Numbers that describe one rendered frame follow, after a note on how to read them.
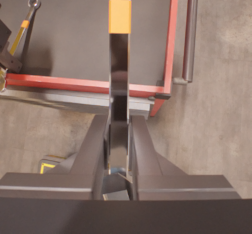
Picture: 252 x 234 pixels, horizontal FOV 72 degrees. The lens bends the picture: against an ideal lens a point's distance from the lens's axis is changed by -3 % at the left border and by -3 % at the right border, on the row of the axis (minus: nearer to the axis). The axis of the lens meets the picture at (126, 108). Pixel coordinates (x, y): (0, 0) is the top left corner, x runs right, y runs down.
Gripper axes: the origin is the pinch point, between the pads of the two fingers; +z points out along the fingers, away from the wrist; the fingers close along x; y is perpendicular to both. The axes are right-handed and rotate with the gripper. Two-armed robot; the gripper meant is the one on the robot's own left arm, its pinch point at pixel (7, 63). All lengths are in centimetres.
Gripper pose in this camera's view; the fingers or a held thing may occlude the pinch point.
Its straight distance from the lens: 48.2
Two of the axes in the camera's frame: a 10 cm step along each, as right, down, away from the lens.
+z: 0.7, 3.1, 9.5
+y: 1.9, -9.4, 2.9
